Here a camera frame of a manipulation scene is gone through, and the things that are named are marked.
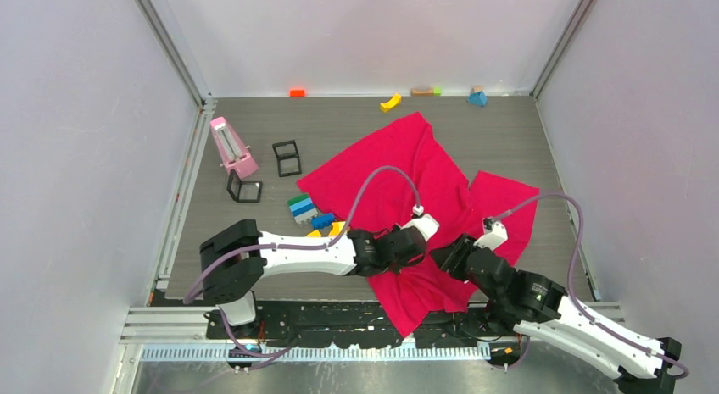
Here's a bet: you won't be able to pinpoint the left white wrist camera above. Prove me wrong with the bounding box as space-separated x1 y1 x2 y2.
403 214 439 241

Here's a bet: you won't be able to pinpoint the blue triangular block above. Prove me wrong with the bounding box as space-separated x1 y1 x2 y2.
467 86 488 107

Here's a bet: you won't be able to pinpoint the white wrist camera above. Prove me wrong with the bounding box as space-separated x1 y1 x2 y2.
474 221 508 251
403 214 439 241

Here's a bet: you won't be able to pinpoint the yellow arch block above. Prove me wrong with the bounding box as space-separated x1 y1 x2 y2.
379 93 403 113

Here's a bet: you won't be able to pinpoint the red-orange block at wall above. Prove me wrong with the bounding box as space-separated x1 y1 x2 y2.
289 88 306 97

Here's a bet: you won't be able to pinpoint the green blue grey block stack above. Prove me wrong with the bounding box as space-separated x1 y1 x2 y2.
287 193 320 225

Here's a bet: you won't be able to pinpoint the pink metronome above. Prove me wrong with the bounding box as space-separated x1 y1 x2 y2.
210 117 259 179

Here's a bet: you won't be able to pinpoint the black open brooch case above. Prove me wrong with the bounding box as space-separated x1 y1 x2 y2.
271 139 303 178

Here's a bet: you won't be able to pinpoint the black case with blue brooch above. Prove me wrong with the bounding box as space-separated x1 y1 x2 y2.
226 170 263 203

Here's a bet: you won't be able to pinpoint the yellow orange stepped block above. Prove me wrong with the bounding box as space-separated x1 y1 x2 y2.
328 221 346 237

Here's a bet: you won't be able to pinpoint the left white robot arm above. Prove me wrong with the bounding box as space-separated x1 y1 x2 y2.
184 214 439 338

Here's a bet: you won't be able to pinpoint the brown wooden block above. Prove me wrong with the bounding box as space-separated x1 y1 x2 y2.
410 86 435 97

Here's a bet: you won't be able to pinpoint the red t-shirt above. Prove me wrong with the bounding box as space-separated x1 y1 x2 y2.
297 112 539 337

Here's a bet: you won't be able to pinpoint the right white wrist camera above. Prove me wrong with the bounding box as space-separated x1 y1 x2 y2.
474 221 508 251

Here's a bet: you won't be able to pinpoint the blue toothed block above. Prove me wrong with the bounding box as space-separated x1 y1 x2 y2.
311 213 336 230

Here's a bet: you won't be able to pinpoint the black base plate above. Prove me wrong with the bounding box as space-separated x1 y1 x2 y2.
230 301 529 354

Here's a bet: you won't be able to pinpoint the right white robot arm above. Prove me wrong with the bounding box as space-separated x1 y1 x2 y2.
430 230 681 393

